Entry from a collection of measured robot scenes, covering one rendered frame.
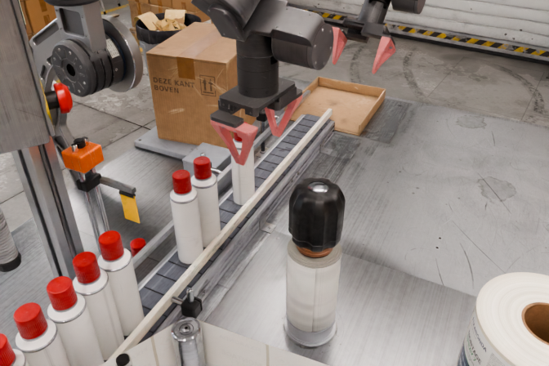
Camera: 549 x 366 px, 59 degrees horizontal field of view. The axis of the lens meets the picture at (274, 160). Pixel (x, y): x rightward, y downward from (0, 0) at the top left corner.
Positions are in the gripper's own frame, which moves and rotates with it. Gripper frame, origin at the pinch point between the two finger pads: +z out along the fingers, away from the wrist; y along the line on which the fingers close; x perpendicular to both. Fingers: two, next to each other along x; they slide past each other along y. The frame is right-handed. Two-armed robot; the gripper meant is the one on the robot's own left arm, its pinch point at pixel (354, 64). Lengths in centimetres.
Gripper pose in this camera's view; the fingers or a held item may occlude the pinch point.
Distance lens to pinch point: 113.3
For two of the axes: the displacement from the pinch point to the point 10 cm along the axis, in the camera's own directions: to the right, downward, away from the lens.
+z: -3.5, 9.4, -0.3
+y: 8.5, 3.0, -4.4
